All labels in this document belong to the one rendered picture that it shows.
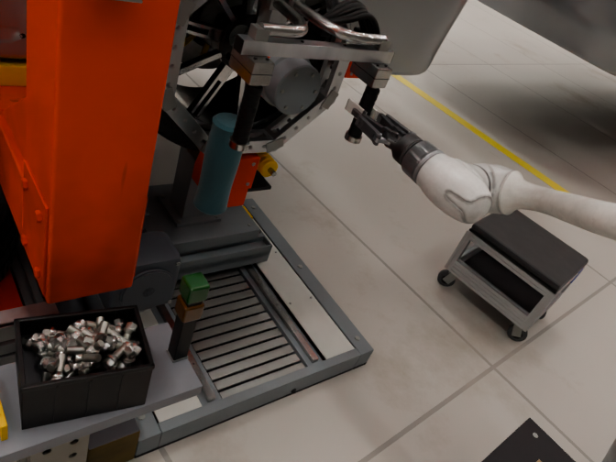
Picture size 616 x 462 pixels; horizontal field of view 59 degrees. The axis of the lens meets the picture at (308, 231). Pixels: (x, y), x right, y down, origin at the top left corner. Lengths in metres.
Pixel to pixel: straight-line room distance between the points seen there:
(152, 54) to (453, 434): 1.47
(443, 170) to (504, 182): 0.16
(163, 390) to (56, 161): 0.46
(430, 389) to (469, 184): 0.97
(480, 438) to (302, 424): 0.60
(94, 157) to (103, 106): 0.09
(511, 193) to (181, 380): 0.79
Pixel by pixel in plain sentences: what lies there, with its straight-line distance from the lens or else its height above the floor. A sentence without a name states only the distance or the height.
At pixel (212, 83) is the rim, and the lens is 1.49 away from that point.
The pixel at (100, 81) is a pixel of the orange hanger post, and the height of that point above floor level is 0.97.
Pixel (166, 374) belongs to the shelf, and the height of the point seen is 0.45.
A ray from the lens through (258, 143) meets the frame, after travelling 1.53.
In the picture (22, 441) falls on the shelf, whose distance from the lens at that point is 1.03.
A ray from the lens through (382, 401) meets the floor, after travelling 1.83.
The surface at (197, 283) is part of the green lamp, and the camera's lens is 0.97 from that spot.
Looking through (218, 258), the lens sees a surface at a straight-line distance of 1.80.
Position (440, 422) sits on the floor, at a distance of 1.89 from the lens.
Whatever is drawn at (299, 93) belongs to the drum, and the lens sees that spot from 1.31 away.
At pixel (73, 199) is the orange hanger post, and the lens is 0.94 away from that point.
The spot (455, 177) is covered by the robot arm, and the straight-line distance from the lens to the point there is 1.16.
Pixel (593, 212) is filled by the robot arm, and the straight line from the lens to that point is 1.08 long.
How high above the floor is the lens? 1.34
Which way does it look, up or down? 35 degrees down
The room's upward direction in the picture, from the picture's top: 22 degrees clockwise
